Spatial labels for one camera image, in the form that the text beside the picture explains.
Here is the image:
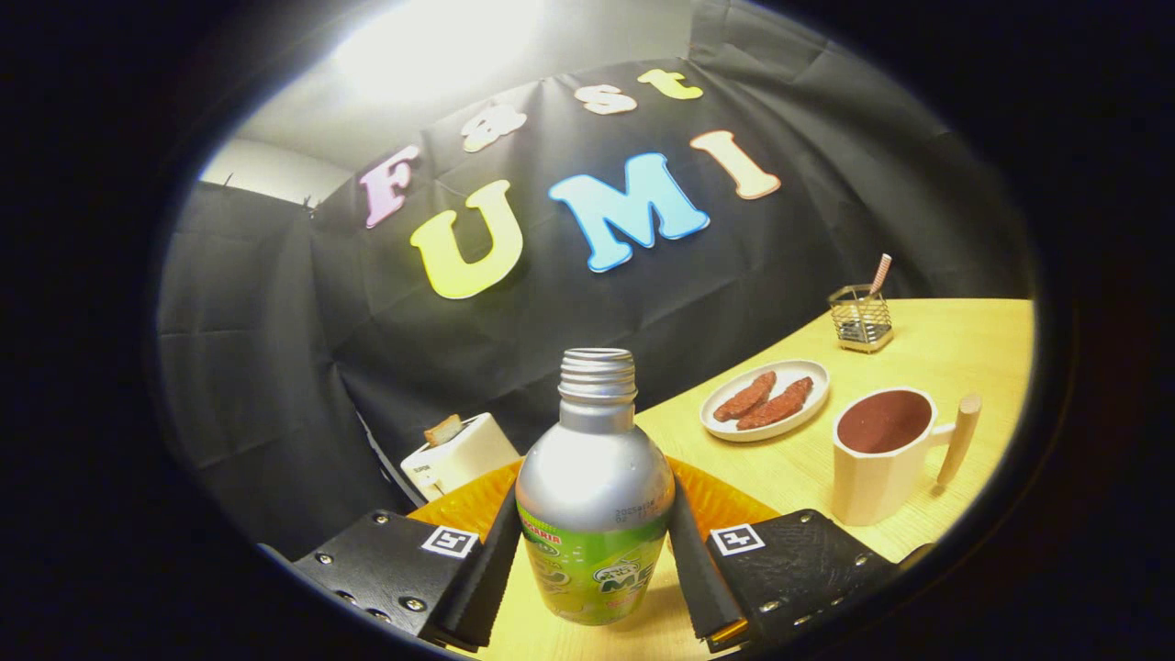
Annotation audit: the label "ceiling light panel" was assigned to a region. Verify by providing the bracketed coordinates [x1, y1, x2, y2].
[335, 0, 543, 93]

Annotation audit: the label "brown sausage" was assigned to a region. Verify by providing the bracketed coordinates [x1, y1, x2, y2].
[736, 376, 814, 431]
[713, 371, 778, 423]

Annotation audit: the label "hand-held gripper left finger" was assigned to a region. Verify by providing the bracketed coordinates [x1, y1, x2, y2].
[294, 459, 524, 653]

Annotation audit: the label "wire mesh holder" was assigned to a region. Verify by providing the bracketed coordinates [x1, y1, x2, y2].
[827, 285, 894, 354]

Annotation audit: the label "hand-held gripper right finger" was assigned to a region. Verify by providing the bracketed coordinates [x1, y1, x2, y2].
[666, 456, 905, 655]

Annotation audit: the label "cream cup with wooden handle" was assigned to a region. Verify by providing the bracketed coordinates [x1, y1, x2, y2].
[832, 387, 983, 527]

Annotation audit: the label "white oval plate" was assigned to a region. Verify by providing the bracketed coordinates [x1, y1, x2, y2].
[699, 359, 832, 443]

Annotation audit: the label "black backdrop cloth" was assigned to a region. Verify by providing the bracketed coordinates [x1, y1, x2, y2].
[156, 0, 1038, 561]

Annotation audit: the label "cream toaster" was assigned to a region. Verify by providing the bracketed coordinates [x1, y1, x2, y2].
[400, 412, 521, 503]

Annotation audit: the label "silver green juice bottle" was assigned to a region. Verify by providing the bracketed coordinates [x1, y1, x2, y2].
[514, 347, 677, 627]

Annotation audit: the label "wooden table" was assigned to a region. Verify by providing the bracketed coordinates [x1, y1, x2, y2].
[450, 297, 1036, 661]

